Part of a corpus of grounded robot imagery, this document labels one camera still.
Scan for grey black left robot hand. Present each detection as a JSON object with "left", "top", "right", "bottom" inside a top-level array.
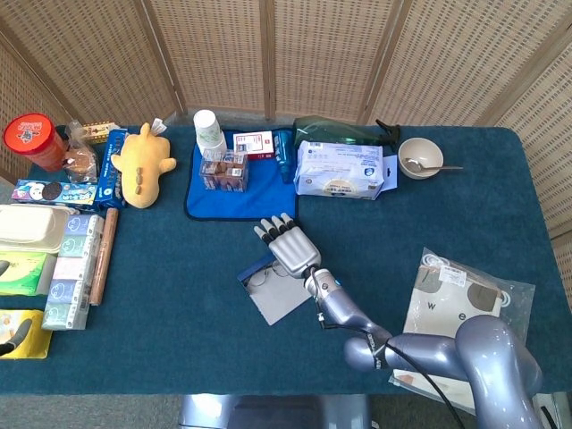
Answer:
[{"left": 0, "top": 258, "right": 34, "bottom": 358}]

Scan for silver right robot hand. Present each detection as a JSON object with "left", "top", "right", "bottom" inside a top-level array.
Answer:
[{"left": 253, "top": 213, "right": 323, "bottom": 279}]

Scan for thin-framed eyeglasses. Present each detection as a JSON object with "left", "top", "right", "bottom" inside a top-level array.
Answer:
[{"left": 248, "top": 263, "right": 288, "bottom": 287}]

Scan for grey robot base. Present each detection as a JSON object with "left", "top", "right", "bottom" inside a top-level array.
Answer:
[{"left": 177, "top": 392, "right": 372, "bottom": 429}]

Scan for yellow snack packet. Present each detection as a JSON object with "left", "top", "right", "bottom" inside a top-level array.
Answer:
[{"left": 0, "top": 308, "right": 54, "bottom": 360}]

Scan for blue cloth with black edge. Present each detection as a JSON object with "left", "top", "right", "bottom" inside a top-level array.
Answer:
[{"left": 184, "top": 129, "right": 299, "bottom": 223}]

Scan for pastel pocket tissue multipack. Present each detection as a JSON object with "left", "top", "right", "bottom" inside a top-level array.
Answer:
[{"left": 41, "top": 213, "right": 106, "bottom": 332}]

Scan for white blue tissue pack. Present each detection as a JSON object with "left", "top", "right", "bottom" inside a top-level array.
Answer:
[{"left": 293, "top": 139, "right": 385, "bottom": 201}]

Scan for blue plastic bottle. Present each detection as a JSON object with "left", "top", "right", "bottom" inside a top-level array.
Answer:
[{"left": 273, "top": 129, "right": 294, "bottom": 185}]

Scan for clear coffee capsule box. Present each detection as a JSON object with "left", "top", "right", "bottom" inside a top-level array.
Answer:
[{"left": 198, "top": 149, "right": 249, "bottom": 193}]

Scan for white clamshell food container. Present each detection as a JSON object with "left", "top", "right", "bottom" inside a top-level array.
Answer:
[{"left": 0, "top": 204, "right": 72, "bottom": 256}]

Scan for red and white small box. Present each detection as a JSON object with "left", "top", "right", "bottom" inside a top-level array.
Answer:
[{"left": 232, "top": 130, "right": 277, "bottom": 161}]

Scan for wooden rolling pin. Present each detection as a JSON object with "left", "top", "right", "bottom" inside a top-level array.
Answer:
[{"left": 88, "top": 207, "right": 120, "bottom": 307}]

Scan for green spray bottle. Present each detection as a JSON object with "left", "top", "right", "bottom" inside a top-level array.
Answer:
[{"left": 292, "top": 114, "right": 402, "bottom": 151}]

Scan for metal spoon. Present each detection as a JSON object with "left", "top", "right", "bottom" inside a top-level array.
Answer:
[{"left": 401, "top": 156, "right": 465, "bottom": 173}]

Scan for oreo cookie box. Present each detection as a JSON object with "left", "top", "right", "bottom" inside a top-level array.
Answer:
[{"left": 11, "top": 178, "right": 99, "bottom": 212}]

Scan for white paper cup stack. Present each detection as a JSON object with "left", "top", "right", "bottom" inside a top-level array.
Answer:
[{"left": 192, "top": 109, "right": 228, "bottom": 157}]

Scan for clear bag with white cloth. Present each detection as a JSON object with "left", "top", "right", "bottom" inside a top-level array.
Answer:
[{"left": 388, "top": 247, "right": 536, "bottom": 415}]

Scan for beige bowl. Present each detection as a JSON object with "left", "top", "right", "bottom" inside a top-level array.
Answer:
[{"left": 398, "top": 137, "right": 444, "bottom": 181}]

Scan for yellow plush toy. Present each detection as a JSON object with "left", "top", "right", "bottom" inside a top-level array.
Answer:
[{"left": 110, "top": 118, "right": 178, "bottom": 210}]

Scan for dark blue snack box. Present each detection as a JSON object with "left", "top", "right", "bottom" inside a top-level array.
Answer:
[{"left": 95, "top": 128, "right": 130, "bottom": 211}]

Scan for bagged brown bread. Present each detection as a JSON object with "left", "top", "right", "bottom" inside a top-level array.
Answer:
[{"left": 62, "top": 120, "right": 100, "bottom": 184}]

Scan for woven bamboo folding screen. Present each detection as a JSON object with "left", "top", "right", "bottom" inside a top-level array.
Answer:
[{"left": 0, "top": 0, "right": 572, "bottom": 314}]

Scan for red lidded canister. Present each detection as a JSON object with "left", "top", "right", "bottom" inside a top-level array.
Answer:
[{"left": 3, "top": 113, "right": 68, "bottom": 172}]

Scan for small beige printed box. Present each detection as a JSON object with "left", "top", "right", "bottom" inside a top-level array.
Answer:
[{"left": 80, "top": 121, "right": 121, "bottom": 145}]

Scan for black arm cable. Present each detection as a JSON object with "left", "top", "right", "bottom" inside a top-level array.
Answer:
[{"left": 312, "top": 272, "right": 468, "bottom": 429}]

